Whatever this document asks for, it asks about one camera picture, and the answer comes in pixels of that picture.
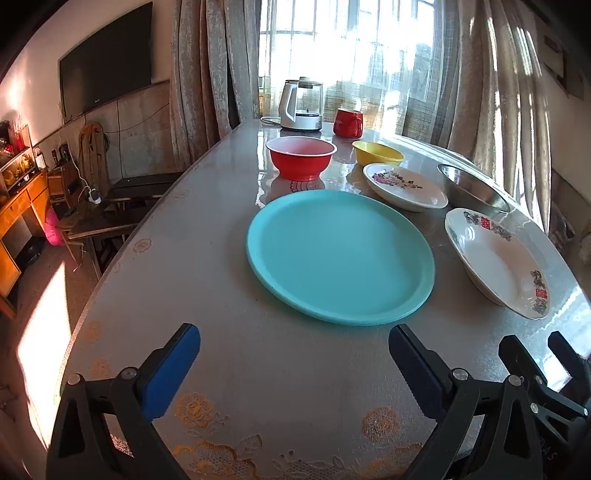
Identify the cluttered display shelf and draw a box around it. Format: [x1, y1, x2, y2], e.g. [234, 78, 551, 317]
[0, 120, 47, 190]

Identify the orange wooden cabinet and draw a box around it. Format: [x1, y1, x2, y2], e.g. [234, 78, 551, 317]
[0, 171, 51, 319]

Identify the black wall television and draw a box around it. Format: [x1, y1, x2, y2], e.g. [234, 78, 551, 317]
[58, 1, 154, 124]

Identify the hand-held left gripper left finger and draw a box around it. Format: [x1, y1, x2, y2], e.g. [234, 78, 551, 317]
[46, 323, 201, 480]

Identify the dark wall frame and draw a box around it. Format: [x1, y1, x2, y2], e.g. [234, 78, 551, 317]
[542, 28, 587, 100]

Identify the beige sheer-lined curtain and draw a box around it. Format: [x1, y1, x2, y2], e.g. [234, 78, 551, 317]
[406, 0, 552, 232]

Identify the white glass electric kettle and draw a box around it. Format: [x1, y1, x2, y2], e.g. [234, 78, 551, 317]
[278, 77, 324, 132]

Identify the pink plastic container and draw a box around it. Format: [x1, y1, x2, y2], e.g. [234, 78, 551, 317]
[45, 208, 65, 247]

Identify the beige velvet curtain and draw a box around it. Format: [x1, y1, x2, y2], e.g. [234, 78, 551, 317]
[170, 0, 262, 171]

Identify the stainless steel bowl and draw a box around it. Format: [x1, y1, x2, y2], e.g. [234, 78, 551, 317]
[437, 163, 511, 214]

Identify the white purple-flower plate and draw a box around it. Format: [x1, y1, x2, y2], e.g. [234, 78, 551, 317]
[363, 163, 450, 213]

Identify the dark wooden bench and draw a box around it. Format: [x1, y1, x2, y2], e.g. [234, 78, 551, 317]
[67, 173, 185, 278]

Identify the red plastic bowl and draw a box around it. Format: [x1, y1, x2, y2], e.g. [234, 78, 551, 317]
[265, 136, 338, 182]

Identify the red mug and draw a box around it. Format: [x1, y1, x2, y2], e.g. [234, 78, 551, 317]
[333, 108, 364, 139]

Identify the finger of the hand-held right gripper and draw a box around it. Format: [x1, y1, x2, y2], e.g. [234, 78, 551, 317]
[499, 335, 589, 416]
[548, 331, 591, 393]

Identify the rattan chair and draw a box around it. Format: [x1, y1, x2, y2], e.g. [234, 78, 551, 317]
[78, 122, 112, 195]

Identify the large white red-print plate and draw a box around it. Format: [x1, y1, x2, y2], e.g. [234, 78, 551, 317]
[444, 208, 552, 320]

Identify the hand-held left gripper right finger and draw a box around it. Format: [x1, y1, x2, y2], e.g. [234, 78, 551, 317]
[389, 324, 544, 480]

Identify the teal round plate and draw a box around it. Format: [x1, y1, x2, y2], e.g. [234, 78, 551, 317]
[246, 189, 436, 327]

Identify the yellow plastic bowl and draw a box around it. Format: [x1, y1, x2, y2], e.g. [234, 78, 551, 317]
[352, 140, 406, 168]

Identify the barred window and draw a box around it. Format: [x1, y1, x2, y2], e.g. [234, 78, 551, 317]
[259, 0, 444, 134]

